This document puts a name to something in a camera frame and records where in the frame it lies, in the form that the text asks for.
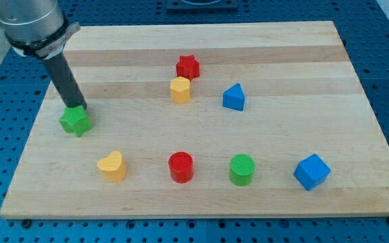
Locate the yellow pentagon block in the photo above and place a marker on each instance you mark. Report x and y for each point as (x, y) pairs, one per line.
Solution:
(180, 89)

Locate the light wooden board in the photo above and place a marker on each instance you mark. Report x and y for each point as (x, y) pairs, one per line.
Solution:
(302, 97)

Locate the yellow heart block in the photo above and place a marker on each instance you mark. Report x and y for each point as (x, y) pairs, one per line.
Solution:
(113, 167)

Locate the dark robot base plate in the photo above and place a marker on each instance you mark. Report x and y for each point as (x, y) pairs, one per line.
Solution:
(201, 5)

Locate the green cylinder block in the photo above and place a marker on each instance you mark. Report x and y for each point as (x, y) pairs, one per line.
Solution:
(242, 168)

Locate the red star block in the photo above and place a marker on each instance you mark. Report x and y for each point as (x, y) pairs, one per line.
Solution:
(188, 67)

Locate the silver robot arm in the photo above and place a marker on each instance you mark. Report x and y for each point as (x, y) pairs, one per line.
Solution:
(39, 28)

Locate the blue triangular prism block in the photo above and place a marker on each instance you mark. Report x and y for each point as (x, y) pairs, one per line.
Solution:
(234, 98)

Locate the green star block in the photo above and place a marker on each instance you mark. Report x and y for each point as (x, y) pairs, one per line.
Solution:
(75, 120)

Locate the red cylinder block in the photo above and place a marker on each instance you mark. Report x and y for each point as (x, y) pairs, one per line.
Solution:
(181, 167)

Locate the blue cube block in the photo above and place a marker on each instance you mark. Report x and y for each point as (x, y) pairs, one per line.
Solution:
(311, 172)

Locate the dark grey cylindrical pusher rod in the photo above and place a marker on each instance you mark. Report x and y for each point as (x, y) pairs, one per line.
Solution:
(64, 81)

